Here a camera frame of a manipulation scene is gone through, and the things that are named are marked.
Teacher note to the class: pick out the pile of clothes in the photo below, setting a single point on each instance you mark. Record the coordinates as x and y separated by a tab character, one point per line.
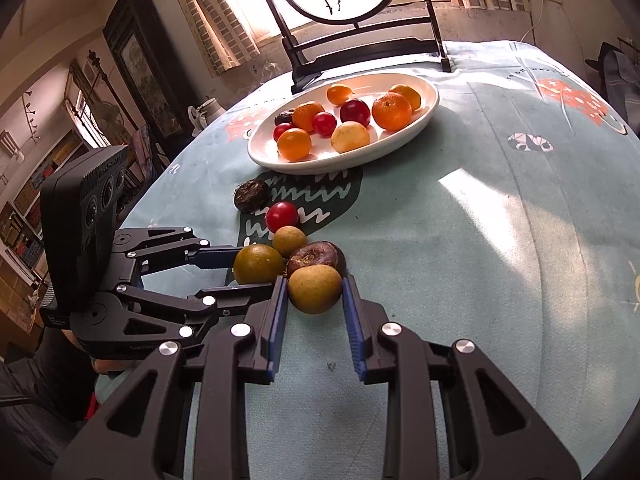
617	75

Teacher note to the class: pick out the floor fan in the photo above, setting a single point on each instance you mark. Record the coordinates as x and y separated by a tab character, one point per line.
107	114

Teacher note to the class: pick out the yellow-brown citrus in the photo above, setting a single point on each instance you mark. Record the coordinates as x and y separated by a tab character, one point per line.
315	288

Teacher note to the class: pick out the dark coat stand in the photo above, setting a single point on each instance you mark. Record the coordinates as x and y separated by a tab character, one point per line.
102	77

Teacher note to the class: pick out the light blue printed tablecloth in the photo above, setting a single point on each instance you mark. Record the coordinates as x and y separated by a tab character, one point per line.
450	260

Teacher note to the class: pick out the dark red plum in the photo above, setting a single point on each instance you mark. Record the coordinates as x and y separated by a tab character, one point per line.
355	112

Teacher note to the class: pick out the dark wrinkled passion fruit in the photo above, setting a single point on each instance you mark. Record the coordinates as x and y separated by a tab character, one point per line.
283	118
315	256
250	195

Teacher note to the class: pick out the dark framed round painted screen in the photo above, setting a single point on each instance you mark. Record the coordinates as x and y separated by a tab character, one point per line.
320	0

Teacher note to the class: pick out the small yellow-green citrus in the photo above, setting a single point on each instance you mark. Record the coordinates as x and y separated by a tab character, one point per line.
289	241

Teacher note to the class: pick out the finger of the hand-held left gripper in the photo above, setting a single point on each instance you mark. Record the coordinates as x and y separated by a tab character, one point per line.
235	292
215	260

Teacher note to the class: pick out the yellow plum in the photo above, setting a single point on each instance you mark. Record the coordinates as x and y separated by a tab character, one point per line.
350	136

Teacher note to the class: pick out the orange mandarin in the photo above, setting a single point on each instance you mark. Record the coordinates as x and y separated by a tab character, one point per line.
307	115
392	110

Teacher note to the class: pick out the white oval plate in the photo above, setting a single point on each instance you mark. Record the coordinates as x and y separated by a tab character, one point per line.
400	136

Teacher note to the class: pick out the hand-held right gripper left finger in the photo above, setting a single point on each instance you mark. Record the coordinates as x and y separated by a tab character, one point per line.
280	330

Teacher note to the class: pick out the white jug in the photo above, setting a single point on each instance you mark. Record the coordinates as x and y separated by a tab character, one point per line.
212	109

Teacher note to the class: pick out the wooden bookshelf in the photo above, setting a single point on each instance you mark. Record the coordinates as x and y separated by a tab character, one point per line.
30	210

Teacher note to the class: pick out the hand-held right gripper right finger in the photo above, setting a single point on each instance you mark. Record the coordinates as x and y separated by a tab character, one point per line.
354	330

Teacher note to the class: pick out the small red plum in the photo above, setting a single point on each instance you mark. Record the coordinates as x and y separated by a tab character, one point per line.
324	123
281	216

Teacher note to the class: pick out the smooth orange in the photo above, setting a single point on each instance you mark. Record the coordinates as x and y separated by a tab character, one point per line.
294	144

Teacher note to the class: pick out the white plastic bag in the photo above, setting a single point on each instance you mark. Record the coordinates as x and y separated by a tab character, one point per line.
195	117

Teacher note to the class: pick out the small orange kumquat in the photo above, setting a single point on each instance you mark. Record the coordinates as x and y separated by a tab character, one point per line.
339	94

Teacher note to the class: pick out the lone red tomato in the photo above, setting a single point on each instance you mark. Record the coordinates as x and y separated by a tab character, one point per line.
281	132

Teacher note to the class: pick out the golden orange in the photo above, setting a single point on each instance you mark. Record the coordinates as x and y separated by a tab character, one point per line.
409	95

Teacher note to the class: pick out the dark wooden cabinet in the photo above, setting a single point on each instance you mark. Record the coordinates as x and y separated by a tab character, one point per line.
145	70

